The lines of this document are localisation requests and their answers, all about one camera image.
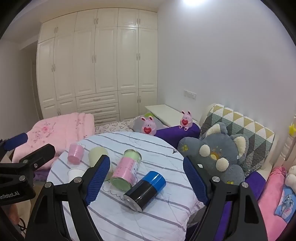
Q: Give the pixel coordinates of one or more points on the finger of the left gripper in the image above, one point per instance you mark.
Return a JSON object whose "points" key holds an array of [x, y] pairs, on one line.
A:
{"points": [[36, 159], [12, 143]]}

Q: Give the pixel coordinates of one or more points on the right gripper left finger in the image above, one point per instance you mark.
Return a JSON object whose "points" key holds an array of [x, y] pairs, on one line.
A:
{"points": [[47, 220]]}

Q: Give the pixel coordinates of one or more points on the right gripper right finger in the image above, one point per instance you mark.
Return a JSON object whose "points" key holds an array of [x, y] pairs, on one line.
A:
{"points": [[234, 205]]}

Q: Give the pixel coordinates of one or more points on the light green plastic cup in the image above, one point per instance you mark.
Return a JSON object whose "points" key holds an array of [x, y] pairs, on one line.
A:
{"points": [[95, 154]]}

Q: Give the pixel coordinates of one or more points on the small white cup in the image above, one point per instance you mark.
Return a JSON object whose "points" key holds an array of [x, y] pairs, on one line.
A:
{"points": [[75, 172]]}

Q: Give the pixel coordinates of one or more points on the pink plastic cup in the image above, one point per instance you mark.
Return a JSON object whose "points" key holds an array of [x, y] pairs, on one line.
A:
{"points": [[75, 153]]}

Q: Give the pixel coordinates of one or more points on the pink blue pillow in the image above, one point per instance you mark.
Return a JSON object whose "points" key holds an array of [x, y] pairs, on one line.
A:
{"points": [[277, 203]]}

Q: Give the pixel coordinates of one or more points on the pink folded quilt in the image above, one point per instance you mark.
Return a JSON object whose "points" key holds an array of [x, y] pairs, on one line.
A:
{"points": [[59, 131]]}

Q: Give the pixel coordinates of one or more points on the white plush toy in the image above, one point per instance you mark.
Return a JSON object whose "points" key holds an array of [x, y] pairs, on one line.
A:
{"points": [[290, 180]]}

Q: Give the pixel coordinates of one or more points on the pink green glass jar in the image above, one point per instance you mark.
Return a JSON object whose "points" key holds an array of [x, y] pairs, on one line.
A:
{"points": [[125, 173]]}

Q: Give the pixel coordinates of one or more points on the grey bear plush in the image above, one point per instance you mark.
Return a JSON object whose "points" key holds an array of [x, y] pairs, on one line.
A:
{"points": [[218, 153]]}

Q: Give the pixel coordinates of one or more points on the white headboard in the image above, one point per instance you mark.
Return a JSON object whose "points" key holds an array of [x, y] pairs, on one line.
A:
{"points": [[287, 155]]}

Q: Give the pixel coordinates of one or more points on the black can blue lid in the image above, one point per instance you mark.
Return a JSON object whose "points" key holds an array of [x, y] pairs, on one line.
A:
{"points": [[146, 189]]}

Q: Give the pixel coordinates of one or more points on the striped white table cloth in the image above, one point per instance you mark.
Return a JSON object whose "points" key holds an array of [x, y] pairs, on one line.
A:
{"points": [[158, 207]]}

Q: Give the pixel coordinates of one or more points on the triangle pattern pillow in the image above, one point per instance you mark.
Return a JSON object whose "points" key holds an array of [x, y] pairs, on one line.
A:
{"points": [[262, 140]]}

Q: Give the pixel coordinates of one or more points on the heart pattern bed sheet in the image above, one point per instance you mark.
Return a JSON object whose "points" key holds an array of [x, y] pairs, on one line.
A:
{"points": [[121, 126]]}

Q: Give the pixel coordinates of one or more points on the grey flower pillow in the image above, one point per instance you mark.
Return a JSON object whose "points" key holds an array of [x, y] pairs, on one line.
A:
{"points": [[137, 123]]}

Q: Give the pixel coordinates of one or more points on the purple cushion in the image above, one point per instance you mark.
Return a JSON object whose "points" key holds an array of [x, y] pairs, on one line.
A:
{"points": [[174, 134]]}

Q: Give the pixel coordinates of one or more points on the small pink bunny toy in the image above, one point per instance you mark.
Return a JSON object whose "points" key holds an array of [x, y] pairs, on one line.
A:
{"points": [[186, 121]]}

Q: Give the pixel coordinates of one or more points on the large pink bunny toy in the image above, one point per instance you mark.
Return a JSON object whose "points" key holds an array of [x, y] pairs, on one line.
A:
{"points": [[149, 126]]}

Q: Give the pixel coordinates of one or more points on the white wardrobe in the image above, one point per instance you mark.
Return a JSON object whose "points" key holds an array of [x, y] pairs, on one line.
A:
{"points": [[99, 61]]}

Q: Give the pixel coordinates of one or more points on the white nightstand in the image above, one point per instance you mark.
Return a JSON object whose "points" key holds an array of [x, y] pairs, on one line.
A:
{"points": [[166, 114]]}

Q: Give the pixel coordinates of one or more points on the wall socket plate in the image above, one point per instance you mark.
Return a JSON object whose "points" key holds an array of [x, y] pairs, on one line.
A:
{"points": [[190, 94]]}

